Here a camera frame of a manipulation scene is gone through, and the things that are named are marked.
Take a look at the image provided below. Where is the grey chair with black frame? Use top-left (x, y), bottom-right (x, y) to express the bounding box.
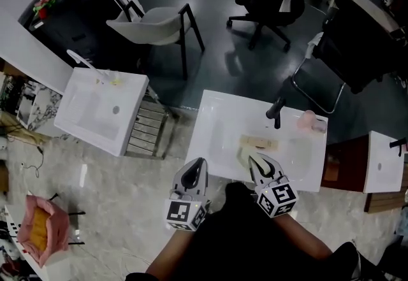
top-left (105, 2), bottom-right (206, 80)

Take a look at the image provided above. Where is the pale green block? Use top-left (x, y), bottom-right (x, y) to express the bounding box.
top-left (237, 145), bottom-right (272, 176)

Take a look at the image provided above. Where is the black cable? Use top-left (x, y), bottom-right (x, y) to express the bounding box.
top-left (20, 145), bottom-right (45, 179)

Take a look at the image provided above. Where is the person's left forearm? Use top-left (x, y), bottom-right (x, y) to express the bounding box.
top-left (145, 225), bottom-right (200, 281)

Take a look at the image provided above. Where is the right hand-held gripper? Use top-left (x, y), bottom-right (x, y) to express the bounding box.
top-left (247, 152), bottom-right (299, 219)

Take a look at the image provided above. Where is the pink bag with yellow contents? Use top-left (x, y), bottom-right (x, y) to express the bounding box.
top-left (16, 194), bottom-right (71, 270)

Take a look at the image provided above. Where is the pink flower bouquet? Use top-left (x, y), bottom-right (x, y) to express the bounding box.
top-left (32, 0), bottom-right (57, 20)

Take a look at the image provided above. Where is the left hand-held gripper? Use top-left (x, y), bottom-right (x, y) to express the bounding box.
top-left (163, 157), bottom-right (211, 233)

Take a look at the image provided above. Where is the brown wooden cabinet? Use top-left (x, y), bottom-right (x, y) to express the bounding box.
top-left (321, 134), bottom-right (371, 193)

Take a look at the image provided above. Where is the small black faucet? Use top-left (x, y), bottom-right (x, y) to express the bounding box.
top-left (389, 137), bottom-right (408, 157)

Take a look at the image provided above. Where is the pink cup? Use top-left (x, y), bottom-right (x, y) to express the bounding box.
top-left (296, 109), bottom-right (328, 133)

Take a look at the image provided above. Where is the metal rack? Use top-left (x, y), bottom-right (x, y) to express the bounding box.
top-left (123, 84), bottom-right (171, 160)

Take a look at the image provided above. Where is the person's right forearm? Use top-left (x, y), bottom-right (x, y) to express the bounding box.
top-left (272, 211), bottom-right (334, 262)

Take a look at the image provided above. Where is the person's black clothing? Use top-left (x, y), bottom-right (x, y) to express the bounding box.
top-left (126, 182), bottom-right (363, 281)

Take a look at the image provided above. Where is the white sink with black faucet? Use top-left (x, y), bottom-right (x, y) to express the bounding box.
top-left (184, 89), bottom-right (329, 193)

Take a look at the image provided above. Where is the marble pattern board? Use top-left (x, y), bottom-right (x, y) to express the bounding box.
top-left (16, 80), bottom-right (64, 132)

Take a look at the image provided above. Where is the chrome frame black chair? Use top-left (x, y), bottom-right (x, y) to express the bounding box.
top-left (291, 55), bottom-right (347, 115)

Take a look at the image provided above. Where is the small white sink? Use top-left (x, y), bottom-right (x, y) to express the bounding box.
top-left (362, 130), bottom-right (406, 194)

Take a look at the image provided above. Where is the white faucet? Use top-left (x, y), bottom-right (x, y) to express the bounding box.
top-left (66, 49), bottom-right (106, 83)

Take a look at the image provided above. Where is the black cabinet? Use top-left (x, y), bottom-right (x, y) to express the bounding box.
top-left (17, 0), bottom-right (136, 66)

